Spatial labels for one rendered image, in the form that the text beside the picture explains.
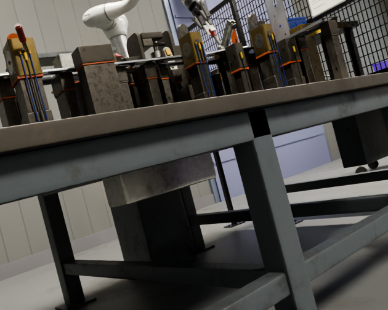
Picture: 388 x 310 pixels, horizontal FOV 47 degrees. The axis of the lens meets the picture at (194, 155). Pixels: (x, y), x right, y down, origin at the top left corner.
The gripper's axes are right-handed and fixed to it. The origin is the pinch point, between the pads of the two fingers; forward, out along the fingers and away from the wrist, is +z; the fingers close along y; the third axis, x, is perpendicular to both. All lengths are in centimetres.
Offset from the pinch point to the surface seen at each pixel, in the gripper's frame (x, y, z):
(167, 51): -33.4, 1.7, 14.5
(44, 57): -85, -8, 2
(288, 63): 4, 24, 48
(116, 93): -78, 22, 49
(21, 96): -109, 23, 46
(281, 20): 26.6, 18.2, 16.8
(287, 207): -62, 46, 113
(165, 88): -48, 6, 38
